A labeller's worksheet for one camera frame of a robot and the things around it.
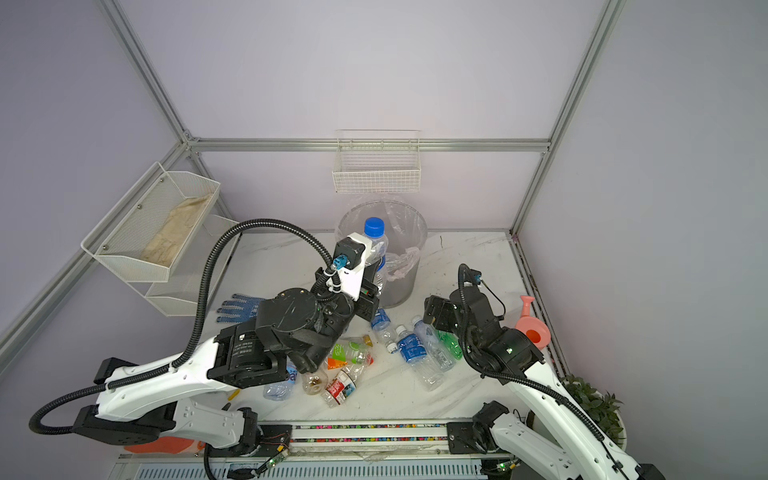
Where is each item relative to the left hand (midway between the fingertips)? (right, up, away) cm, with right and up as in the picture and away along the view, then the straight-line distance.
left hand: (371, 255), depth 50 cm
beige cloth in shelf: (-56, +3, +25) cm, 61 cm away
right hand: (+15, -12, +22) cm, 29 cm away
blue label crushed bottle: (-26, -36, +28) cm, 52 cm away
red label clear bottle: (-10, -35, +27) cm, 45 cm away
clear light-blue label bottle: (+16, -26, +36) cm, 47 cm away
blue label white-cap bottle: (+9, -27, +34) cm, 45 cm away
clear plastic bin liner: (+8, +10, +48) cm, 50 cm away
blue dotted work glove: (-47, -18, +48) cm, 70 cm away
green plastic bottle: (+21, -25, +34) cm, 47 cm away
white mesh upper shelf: (-62, +6, +28) cm, 68 cm away
